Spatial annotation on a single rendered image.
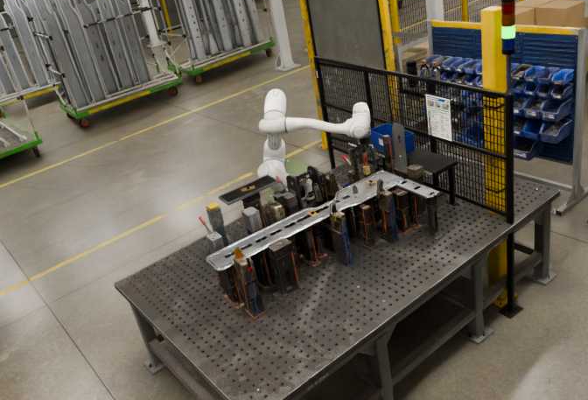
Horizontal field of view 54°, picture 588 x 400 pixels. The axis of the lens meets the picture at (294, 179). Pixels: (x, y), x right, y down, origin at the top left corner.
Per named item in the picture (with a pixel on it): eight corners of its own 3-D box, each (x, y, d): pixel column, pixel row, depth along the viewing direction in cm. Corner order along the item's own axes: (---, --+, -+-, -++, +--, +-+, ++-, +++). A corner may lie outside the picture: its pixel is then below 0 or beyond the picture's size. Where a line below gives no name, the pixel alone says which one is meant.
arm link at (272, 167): (272, 194, 427) (252, 183, 412) (273, 172, 435) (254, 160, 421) (289, 188, 418) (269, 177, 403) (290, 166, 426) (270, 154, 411)
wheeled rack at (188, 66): (196, 86, 1044) (171, -15, 968) (169, 80, 1117) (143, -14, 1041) (277, 55, 1145) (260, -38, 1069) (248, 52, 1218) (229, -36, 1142)
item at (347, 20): (412, 170, 603) (394, -30, 516) (403, 175, 596) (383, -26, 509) (327, 143, 703) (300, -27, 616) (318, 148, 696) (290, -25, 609)
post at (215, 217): (226, 272, 366) (210, 212, 347) (220, 267, 372) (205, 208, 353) (236, 267, 370) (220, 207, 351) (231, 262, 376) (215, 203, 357)
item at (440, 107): (452, 143, 375) (450, 98, 361) (427, 135, 392) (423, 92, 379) (455, 142, 375) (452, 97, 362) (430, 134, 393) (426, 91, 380)
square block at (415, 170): (419, 219, 384) (415, 170, 368) (410, 214, 390) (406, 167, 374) (427, 214, 387) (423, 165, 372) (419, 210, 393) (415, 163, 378)
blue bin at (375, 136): (396, 157, 396) (395, 140, 390) (371, 145, 421) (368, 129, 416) (416, 150, 402) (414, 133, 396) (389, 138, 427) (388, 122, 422)
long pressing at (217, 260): (220, 275, 313) (220, 272, 312) (203, 258, 331) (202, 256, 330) (406, 179, 374) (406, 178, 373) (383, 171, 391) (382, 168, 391)
